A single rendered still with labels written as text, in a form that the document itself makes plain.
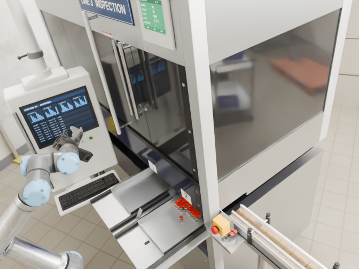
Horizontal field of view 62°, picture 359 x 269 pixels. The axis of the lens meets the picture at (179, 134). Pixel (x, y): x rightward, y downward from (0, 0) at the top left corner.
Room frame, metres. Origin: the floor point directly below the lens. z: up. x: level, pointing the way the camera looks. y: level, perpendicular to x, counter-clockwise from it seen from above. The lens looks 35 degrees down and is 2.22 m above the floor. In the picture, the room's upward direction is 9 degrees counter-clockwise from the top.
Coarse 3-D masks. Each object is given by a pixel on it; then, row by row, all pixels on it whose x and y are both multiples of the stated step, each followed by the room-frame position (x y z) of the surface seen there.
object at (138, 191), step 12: (132, 180) 1.48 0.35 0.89; (144, 180) 1.47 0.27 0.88; (156, 180) 1.45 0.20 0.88; (120, 192) 1.39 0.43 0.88; (132, 192) 1.38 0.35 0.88; (144, 192) 1.36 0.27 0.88; (156, 192) 1.35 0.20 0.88; (168, 192) 1.33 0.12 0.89; (132, 204) 1.27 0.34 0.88; (144, 204) 1.24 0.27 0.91
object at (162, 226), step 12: (168, 204) 1.22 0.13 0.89; (144, 216) 1.14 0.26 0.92; (156, 216) 1.16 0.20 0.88; (168, 216) 1.14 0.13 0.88; (144, 228) 1.06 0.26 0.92; (156, 228) 1.07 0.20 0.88; (168, 228) 1.06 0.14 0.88; (180, 228) 1.05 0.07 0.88; (192, 228) 1.04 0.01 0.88; (156, 240) 1.00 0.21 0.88; (168, 240) 0.99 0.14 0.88; (180, 240) 0.95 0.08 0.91
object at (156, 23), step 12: (144, 0) 1.18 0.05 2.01; (156, 0) 1.11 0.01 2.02; (168, 0) 1.06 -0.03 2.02; (144, 12) 1.19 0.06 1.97; (156, 12) 1.12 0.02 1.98; (168, 12) 1.06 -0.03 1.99; (144, 24) 1.21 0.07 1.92; (156, 24) 1.13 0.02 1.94; (168, 24) 1.06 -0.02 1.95; (144, 36) 1.22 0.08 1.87; (156, 36) 1.15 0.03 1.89; (168, 36) 1.07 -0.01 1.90; (168, 48) 1.08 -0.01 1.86
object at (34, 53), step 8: (8, 0) 1.72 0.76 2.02; (16, 0) 1.73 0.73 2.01; (16, 8) 1.73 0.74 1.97; (16, 16) 1.72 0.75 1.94; (24, 16) 1.74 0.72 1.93; (16, 24) 1.73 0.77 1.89; (24, 24) 1.73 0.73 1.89; (24, 32) 1.72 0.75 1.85; (32, 32) 1.75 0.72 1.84; (24, 40) 1.73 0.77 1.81; (32, 40) 1.73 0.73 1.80; (32, 48) 1.72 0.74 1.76; (24, 56) 1.77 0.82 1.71; (32, 56) 1.72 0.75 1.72; (40, 56) 1.73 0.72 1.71; (40, 64) 1.73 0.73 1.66; (40, 72) 1.72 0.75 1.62; (48, 72) 1.73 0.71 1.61
